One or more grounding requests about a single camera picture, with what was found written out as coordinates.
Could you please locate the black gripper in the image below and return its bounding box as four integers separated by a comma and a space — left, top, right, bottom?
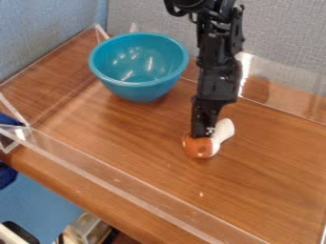
192, 55, 242, 138

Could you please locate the black and white object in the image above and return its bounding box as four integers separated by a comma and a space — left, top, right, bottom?
0, 222, 41, 244

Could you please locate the blue bowl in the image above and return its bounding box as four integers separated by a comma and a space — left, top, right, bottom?
89, 32, 190, 103

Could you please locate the blue clamp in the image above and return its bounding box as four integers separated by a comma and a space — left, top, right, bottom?
0, 112, 23, 190

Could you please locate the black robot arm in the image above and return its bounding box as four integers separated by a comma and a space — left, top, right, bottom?
164, 0, 246, 138

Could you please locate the clear acrylic barrier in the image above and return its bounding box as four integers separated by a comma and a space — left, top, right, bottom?
0, 26, 326, 244

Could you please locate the clear plastic container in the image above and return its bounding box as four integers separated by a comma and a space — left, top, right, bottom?
63, 212, 113, 244

